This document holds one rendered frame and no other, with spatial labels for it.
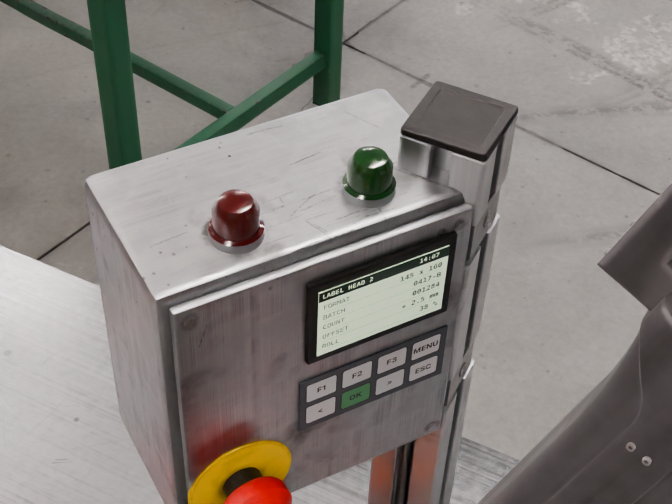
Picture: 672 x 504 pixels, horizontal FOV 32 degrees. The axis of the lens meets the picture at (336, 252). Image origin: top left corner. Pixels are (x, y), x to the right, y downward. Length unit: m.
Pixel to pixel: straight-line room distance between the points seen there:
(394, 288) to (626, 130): 2.53
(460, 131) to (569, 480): 0.21
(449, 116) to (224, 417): 0.18
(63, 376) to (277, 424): 0.75
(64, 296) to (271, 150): 0.86
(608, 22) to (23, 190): 1.68
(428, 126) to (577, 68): 2.71
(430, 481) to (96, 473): 0.57
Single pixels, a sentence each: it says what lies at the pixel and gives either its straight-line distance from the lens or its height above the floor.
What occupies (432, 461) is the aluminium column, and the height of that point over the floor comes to 1.26.
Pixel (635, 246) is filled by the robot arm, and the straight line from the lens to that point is 0.39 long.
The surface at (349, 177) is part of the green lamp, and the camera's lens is 0.56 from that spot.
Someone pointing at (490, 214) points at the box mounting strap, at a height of 1.44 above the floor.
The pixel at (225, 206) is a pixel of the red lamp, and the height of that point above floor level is 1.50.
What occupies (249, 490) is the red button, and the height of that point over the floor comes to 1.34.
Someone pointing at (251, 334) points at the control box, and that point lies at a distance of 0.56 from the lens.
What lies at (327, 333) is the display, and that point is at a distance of 0.58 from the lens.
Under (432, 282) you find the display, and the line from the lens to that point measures 0.60.
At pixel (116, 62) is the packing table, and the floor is 0.54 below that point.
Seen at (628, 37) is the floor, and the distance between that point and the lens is 3.44.
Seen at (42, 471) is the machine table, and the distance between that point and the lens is 1.28.
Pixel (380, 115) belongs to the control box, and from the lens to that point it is 0.62.
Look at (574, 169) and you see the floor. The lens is 2.94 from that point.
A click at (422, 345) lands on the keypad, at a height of 1.38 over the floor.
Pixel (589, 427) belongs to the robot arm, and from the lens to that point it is 0.42.
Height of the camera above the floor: 1.86
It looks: 45 degrees down
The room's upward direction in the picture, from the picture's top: 3 degrees clockwise
